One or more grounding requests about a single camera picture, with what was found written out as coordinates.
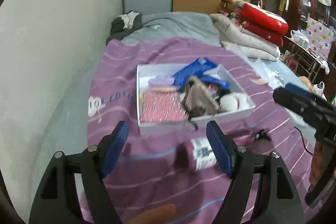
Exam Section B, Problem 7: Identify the white black plush dog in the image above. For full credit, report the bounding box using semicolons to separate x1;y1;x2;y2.
216;92;251;112

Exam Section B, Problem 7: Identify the blue plastic package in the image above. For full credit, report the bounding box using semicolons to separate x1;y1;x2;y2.
172;57;218;87

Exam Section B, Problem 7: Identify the lilac plastic case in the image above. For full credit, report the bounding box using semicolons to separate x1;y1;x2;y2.
148;76;175;87

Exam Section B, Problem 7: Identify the pink sparkly sponge cloth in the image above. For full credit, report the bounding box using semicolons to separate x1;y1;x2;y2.
139;90;188;123

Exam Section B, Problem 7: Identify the yellow tissue pack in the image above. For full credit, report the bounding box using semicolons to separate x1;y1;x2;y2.
139;92;145;114

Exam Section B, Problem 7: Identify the person left hand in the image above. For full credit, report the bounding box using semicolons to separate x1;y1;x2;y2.
127;204;176;224

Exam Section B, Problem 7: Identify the brown plush toy dog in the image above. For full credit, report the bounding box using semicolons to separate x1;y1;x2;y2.
298;76;314;93

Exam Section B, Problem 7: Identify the clear plastic sheet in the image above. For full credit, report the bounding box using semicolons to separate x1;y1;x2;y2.
252;58;285;89

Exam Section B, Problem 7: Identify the small black clip object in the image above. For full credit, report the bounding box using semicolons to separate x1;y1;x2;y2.
251;129;272;141

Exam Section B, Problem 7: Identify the pink patterned gift box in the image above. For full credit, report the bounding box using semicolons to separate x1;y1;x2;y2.
305;18;334;60

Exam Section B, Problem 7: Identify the red folded quilt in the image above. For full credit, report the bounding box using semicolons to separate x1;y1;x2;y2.
217;0;289;48

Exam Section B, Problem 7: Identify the beige folded quilt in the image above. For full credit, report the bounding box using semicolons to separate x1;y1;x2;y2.
210;14;280;61

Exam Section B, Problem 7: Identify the purple striped bed sheet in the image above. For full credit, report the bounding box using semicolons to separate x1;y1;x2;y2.
88;38;313;223

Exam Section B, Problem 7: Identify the grey blanket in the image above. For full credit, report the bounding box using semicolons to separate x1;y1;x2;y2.
105;12;221;47

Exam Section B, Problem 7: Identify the white cardboard box tray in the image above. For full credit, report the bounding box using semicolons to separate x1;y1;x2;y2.
136;64;256;136

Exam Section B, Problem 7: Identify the dark grey white garment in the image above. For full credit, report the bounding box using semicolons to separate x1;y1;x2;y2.
110;10;142;35

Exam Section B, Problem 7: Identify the black cable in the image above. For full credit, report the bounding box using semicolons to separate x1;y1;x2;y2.
294;126;314;156

